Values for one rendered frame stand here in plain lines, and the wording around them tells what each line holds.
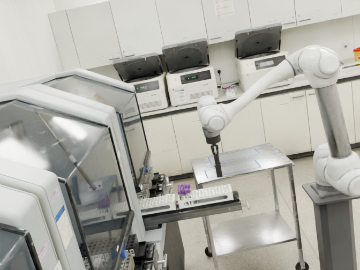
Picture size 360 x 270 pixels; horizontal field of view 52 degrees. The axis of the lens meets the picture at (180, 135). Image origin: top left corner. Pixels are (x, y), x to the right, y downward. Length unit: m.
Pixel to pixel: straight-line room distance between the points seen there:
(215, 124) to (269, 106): 2.70
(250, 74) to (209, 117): 2.60
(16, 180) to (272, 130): 3.71
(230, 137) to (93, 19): 2.09
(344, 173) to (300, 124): 2.56
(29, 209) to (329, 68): 1.36
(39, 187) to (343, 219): 1.75
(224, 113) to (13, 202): 1.10
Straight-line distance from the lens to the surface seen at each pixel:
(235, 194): 2.09
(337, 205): 2.27
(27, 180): 1.00
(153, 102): 4.26
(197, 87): 4.22
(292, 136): 4.51
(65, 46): 4.67
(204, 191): 2.07
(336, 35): 5.14
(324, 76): 1.80
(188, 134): 4.33
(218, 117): 1.69
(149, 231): 2.08
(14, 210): 0.87
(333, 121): 1.91
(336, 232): 2.35
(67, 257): 1.06
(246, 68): 4.28
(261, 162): 2.47
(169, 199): 2.07
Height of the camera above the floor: 1.74
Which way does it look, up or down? 16 degrees down
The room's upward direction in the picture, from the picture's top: 12 degrees counter-clockwise
